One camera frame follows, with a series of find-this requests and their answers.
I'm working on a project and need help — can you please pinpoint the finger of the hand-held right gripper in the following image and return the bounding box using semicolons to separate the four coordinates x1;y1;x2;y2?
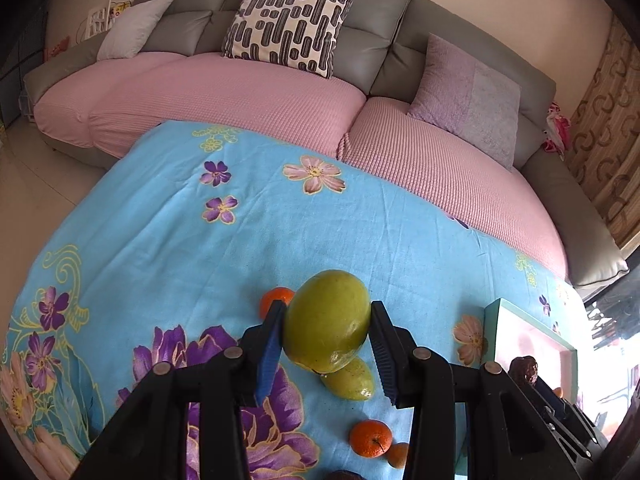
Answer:
533;379;601;461

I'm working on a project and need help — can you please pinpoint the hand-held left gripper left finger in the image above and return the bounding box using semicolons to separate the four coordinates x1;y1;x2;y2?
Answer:
70;301;287;480

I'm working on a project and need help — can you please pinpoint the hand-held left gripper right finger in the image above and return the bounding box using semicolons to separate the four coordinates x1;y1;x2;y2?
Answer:
369;301;583;480

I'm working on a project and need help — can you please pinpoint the small green mango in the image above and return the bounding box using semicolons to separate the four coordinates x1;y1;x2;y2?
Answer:
320;357;376;402

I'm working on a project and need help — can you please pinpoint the teal tray with pink inside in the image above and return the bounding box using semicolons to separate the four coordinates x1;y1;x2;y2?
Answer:
482;297;581;413

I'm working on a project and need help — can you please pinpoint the small orange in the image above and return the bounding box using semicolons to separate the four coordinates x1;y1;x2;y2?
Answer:
386;442;411;471

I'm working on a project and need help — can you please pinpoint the blue floral blanket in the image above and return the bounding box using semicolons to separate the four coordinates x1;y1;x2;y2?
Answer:
0;120;586;480

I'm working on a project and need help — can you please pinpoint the pink sofa cover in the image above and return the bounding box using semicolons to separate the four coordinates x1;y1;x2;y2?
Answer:
34;52;571;281

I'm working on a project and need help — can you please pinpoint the pink bag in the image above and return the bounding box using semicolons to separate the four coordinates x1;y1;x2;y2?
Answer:
542;102;572;156

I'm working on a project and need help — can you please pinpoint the brown patterned curtain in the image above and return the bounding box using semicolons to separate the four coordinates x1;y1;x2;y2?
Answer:
565;15;640;251

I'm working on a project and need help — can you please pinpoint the purple cushion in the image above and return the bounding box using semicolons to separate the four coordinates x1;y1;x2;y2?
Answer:
406;32;522;171

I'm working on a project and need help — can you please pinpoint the grey sofa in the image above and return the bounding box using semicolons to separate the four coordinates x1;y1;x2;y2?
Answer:
22;0;630;288

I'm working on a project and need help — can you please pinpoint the black and white patterned cushion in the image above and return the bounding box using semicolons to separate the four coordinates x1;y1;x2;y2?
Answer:
221;0;360;79

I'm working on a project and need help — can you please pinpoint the light grey cushion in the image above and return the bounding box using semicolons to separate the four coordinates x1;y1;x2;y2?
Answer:
96;0;178;61

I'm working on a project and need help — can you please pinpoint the white rack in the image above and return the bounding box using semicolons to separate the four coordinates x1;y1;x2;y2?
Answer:
87;2;133;41

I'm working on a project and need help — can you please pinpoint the dark cabinet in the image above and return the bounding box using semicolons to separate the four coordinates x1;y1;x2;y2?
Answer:
0;7;51;126

